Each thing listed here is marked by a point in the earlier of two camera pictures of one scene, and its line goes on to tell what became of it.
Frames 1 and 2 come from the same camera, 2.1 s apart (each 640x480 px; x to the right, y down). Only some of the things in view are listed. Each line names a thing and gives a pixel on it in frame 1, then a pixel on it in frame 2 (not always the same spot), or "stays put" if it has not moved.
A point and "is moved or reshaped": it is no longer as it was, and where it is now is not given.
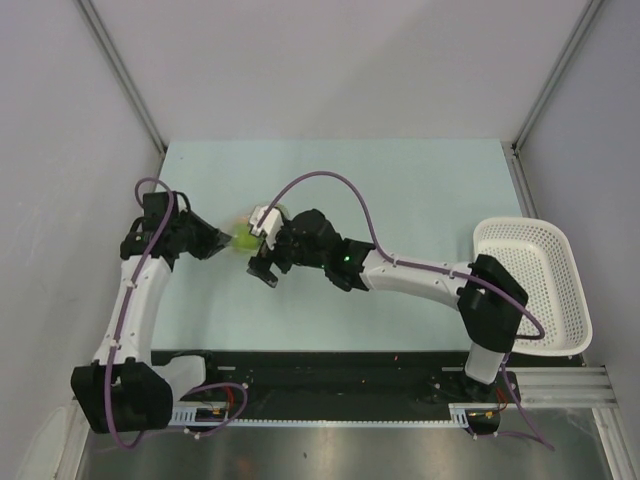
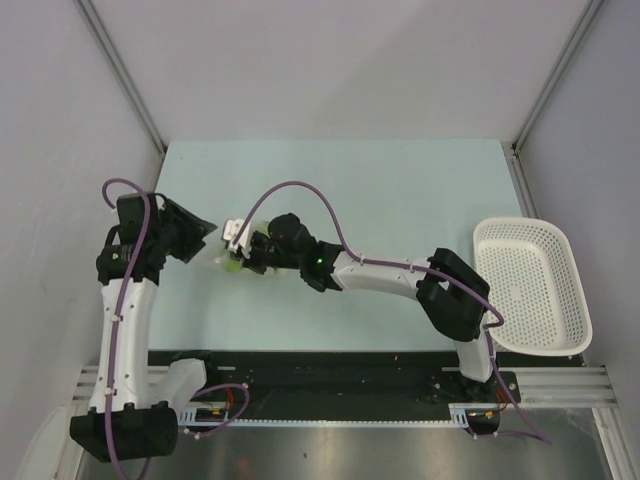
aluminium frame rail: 565,387 stays put
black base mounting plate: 346,380 stays put
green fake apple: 243,241 is moved or reshaped
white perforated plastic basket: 536,256 stays put
